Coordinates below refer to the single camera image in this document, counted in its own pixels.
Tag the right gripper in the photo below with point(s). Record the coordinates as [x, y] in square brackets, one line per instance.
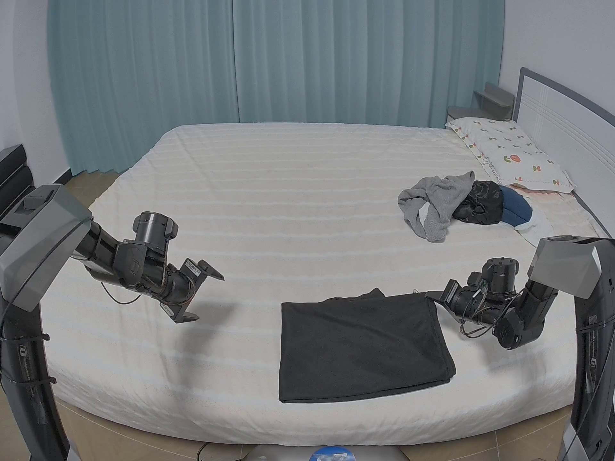
[473, 308]

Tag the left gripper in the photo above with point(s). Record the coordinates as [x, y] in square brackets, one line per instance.
[177, 286]

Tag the black T-shirt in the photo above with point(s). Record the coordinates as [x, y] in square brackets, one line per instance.
[360, 348]

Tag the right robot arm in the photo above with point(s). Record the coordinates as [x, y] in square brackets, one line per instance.
[528, 305]

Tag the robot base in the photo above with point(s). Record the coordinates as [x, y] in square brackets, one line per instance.
[326, 454]

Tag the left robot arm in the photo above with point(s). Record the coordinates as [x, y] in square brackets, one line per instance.
[43, 248]

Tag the bed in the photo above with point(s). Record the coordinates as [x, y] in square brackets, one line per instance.
[288, 199]

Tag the grey garment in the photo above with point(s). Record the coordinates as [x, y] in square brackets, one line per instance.
[439, 199]

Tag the black printed garment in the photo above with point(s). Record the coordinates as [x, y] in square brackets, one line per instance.
[480, 204]

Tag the dark blue garment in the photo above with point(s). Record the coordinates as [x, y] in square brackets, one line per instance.
[516, 207]

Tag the white knit garment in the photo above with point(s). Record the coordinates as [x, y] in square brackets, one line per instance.
[535, 226]

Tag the white printed pillow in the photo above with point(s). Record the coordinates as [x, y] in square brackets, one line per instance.
[509, 154]

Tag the grey bedside table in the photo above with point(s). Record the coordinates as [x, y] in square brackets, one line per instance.
[495, 99]

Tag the black chest of drawers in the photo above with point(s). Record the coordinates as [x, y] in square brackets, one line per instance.
[14, 175]

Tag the blue-green curtain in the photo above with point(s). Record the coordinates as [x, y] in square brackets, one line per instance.
[144, 65]
[365, 46]

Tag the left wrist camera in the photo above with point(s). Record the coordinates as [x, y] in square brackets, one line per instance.
[193, 268]

